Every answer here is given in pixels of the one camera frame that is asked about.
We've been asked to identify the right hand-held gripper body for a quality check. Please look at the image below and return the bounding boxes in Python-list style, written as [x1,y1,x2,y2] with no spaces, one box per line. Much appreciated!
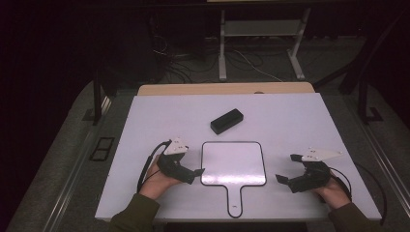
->
[287,147,343,194]

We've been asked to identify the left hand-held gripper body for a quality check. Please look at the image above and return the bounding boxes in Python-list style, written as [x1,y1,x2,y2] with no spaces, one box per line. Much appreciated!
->
[157,137,195,182]

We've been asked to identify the small whiteboard with handle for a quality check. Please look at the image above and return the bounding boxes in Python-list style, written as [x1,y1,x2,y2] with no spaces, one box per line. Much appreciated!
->
[200,140,268,219]

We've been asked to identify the black whiteboard eraser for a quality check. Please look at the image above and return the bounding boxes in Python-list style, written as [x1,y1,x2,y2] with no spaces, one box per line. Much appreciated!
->
[210,108,245,135]

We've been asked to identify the person's left hand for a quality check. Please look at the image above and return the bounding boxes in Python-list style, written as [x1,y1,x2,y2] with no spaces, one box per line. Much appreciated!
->
[138,154,183,201]

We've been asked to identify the person's right hand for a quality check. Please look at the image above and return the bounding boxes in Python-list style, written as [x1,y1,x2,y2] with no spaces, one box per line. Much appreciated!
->
[310,178,352,211]

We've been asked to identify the wooden table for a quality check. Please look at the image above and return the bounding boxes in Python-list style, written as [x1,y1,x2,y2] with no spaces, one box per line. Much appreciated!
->
[137,81,316,97]

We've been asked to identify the black metal stand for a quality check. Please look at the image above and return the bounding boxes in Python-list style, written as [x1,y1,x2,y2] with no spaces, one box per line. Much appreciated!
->
[81,69,112,127]
[357,76,385,126]

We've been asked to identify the white metal rack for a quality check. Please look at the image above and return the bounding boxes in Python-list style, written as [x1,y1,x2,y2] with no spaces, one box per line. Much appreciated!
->
[218,8,311,81]

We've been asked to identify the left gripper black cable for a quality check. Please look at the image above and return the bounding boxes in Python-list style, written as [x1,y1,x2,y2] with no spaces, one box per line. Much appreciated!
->
[136,139,172,194]

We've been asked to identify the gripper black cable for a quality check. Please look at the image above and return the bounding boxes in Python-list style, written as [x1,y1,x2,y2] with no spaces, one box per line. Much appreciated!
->
[328,162,388,230]
[136,139,172,194]

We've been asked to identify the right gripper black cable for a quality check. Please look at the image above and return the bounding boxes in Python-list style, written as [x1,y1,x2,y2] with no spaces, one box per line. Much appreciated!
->
[328,162,388,230]

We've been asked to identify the aluminium floor rail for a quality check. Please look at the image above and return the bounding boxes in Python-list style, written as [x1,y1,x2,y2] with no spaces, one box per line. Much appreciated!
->
[352,109,410,211]
[42,96,112,232]

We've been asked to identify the black floor cables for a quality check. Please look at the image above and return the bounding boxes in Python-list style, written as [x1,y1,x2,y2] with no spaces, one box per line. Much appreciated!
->
[150,15,223,85]

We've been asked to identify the white floor cable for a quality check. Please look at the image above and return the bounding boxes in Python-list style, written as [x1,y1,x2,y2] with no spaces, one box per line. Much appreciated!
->
[232,48,284,83]

